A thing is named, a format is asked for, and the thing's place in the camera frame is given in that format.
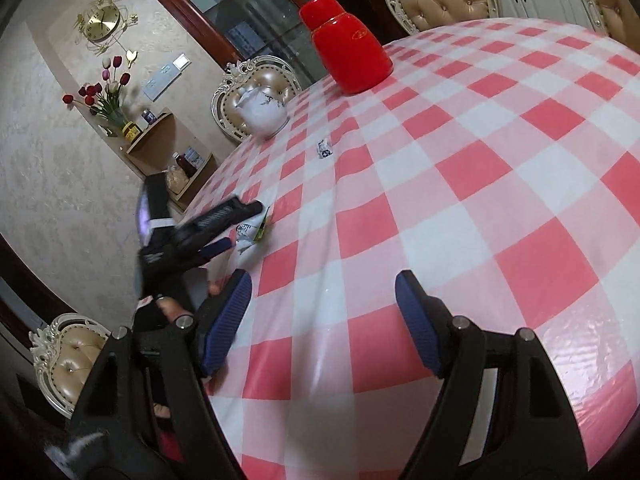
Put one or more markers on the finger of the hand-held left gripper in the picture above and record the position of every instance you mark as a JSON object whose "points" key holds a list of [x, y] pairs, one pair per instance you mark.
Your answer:
{"points": [[230, 215], [217, 249]]}

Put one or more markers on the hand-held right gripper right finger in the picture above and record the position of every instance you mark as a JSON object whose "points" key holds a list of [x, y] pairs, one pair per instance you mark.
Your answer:
{"points": [[417, 320]]}

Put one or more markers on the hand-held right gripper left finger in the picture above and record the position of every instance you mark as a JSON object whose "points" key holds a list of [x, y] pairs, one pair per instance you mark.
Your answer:
{"points": [[225, 320]]}

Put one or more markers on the small green white snack packet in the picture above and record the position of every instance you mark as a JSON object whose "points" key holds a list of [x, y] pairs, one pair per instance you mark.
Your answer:
{"points": [[252, 232]]}

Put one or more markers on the clear bag of snacks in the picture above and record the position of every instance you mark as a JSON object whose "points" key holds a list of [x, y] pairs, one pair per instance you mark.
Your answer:
{"points": [[176, 179]]}

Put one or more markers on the person's left hand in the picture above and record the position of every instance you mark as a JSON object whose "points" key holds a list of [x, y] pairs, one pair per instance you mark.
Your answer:
{"points": [[170, 309]]}

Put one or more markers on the blue white box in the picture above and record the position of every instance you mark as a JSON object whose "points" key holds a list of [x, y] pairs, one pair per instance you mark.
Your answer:
{"points": [[196, 157]]}

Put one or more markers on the brown bottle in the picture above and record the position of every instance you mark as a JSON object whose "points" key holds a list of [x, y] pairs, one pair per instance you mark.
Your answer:
{"points": [[184, 165]]}

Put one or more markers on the wooden corner shelf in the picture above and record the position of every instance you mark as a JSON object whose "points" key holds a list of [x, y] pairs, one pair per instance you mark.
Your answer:
{"points": [[160, 145]]}

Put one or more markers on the white ceramic teapot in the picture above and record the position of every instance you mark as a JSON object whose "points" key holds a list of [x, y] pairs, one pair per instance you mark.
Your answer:
{"points": [[262, 112]]}

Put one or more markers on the small white wrapper scrap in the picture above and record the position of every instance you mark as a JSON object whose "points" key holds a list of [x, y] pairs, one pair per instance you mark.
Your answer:
{"points": [[324, 149]]}

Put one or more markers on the yellow label jar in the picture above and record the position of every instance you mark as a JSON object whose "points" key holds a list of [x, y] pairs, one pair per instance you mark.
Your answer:
{"points": [[130, 131]]}

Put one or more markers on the blue lid jar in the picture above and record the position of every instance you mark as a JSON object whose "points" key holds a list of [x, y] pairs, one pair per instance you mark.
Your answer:
{"points": [[148, 117]]}

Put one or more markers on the person's red garment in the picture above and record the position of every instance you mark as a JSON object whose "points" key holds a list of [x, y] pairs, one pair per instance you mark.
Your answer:
{"points": [[171, 445]]}

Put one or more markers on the vase of tulips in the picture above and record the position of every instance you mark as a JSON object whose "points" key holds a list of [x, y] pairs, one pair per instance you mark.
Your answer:
{"points": [[110, 95]]}

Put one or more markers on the wooden framed glass door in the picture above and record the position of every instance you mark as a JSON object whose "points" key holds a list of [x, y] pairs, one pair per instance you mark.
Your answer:
{"points": [[240, 15]]}

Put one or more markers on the red thermos jug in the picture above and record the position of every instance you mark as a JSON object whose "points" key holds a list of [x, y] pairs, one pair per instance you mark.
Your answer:
{"points": [[350, 45]]}

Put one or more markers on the wide wall switch panel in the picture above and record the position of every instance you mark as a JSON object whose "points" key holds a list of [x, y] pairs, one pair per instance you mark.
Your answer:
{"points": [[159, 82]]}

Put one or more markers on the small wall switch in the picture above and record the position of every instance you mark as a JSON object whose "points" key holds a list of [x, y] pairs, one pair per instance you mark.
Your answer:
{"points": [[181, 61]]}

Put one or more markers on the gold wall clock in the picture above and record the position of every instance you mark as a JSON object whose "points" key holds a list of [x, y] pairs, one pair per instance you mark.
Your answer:
{"points": [[102, 22]]}

